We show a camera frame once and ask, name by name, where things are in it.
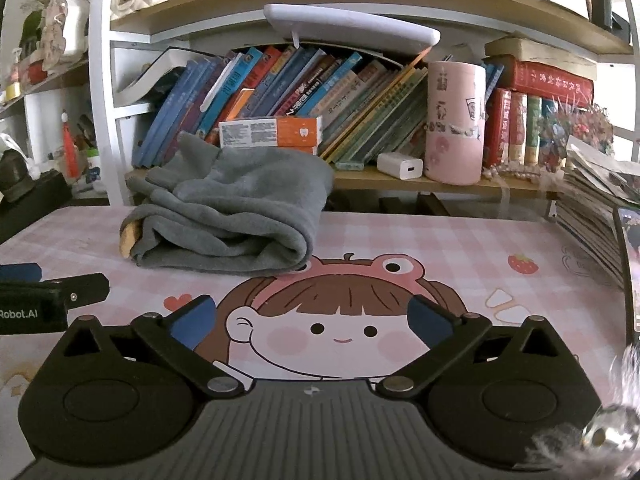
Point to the pink cylinder cup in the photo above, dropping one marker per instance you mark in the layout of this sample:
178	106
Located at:
455	125

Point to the row of leaning books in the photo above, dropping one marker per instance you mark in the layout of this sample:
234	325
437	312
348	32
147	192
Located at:
280	80

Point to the white charger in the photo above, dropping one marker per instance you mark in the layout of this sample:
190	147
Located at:
400	166

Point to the orange white box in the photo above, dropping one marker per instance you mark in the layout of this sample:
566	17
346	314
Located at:
270	132
305	150

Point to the stack of magazines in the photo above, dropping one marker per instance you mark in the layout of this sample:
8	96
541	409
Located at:
585	200

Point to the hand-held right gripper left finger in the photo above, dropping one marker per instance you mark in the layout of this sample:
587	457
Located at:
192	322

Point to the grey fleece garment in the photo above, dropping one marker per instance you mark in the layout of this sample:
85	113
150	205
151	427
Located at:
235	210

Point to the black leather shoe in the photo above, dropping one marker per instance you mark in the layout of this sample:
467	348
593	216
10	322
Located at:
15	172

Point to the black box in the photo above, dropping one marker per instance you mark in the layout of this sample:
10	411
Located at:
35	205

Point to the beige lying book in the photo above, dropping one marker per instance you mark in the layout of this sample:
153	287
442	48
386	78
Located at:
535	55

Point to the row of upright red books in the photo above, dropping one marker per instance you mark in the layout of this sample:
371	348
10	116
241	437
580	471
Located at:
515	127

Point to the thick red lying book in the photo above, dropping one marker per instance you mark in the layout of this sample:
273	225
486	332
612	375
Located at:
550	82

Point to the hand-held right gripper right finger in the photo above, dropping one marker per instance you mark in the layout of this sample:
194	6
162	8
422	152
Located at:
427	320

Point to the wooden white bookshelf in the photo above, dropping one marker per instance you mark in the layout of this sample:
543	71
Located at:
225	7

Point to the red tassel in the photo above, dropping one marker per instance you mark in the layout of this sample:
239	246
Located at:
70	145

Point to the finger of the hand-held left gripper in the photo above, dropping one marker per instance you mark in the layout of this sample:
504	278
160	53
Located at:
20	274
85	290

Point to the white flat lamp head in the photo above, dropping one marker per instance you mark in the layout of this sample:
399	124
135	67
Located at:
350	27

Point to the dried flower bouquet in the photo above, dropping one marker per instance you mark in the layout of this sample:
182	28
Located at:
585	130

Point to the fluffy pom-pom charm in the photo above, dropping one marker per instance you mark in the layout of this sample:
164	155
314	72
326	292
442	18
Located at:
600	435

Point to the white jar with green lid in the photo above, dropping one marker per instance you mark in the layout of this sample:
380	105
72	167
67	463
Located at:
96	170

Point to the white vase with flowers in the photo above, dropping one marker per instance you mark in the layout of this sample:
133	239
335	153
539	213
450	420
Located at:
65	20

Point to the pink checked cartoon desk mat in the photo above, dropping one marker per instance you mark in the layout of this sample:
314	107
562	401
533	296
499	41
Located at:
500	240

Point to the green eraser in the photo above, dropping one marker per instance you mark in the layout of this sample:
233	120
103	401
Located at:
351	165

